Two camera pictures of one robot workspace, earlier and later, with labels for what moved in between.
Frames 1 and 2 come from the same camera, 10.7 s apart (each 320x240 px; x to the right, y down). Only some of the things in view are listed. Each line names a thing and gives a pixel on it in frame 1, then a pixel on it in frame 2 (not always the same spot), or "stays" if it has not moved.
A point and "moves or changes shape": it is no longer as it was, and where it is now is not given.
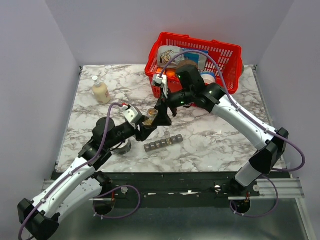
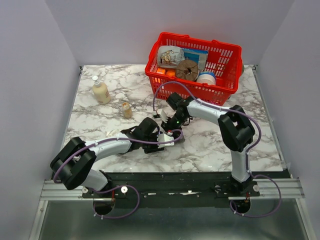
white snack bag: [166, 53] stays
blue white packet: [200, 59] stays
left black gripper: [145, 131] -> [155, 149]
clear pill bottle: [152, 113] moves or changes shape
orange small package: [159, 70] stays
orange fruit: [170, 73] stays
